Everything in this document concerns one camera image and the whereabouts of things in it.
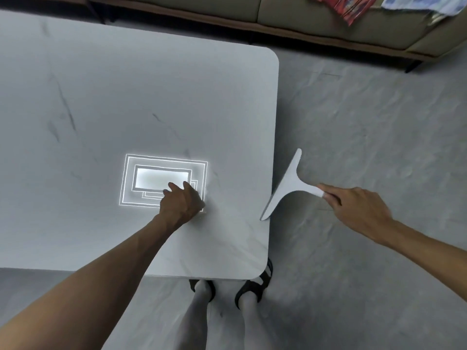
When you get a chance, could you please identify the beige sofa with wooden base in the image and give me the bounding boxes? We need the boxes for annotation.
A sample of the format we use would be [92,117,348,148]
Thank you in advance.
[88,0,467,74]

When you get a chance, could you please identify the black sandal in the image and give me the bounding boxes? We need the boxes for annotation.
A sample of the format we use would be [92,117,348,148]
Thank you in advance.
[189,279,217,304]
[234,258,274,311]

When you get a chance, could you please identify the person's right leg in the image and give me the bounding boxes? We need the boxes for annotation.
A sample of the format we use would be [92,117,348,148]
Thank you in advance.
[239,277,266,350]

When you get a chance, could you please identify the red patterned cloth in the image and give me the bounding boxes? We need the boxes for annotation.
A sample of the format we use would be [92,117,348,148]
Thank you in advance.
[310,0,377,27]

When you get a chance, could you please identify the person's left leg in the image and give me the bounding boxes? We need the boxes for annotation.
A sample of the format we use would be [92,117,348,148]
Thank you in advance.
[182,281,216,350]

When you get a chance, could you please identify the person's right forearm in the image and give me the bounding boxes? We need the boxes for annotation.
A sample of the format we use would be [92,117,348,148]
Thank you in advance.
[381,219,467,304]

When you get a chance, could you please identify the black right sandal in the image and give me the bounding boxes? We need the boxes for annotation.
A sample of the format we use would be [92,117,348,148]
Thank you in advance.
[234,258,274,311]

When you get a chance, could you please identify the person's left hand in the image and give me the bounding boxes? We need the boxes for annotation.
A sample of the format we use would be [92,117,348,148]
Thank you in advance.
[160,181,206,228]

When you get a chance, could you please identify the person's left forearm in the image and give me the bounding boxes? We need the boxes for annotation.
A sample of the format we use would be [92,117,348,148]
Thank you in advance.
[0,212,176,350]

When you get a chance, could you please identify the black left sandal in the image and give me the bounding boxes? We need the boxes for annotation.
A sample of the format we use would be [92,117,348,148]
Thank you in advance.
[189,279,217,304]

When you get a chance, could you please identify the white squeegee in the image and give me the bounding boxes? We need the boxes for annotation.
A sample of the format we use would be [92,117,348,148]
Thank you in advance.
[259,148,325,221]

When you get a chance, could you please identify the person's leg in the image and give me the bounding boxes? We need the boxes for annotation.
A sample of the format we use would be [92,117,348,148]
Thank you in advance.
[239,277,266,350]
[182,281,216,350]

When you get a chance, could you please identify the blue and white cloth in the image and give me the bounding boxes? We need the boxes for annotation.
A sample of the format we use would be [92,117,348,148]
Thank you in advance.
[379,0,465,26]

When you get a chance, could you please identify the person's right hand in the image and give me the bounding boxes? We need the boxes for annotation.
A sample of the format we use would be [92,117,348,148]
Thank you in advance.
[316,183,394,248]

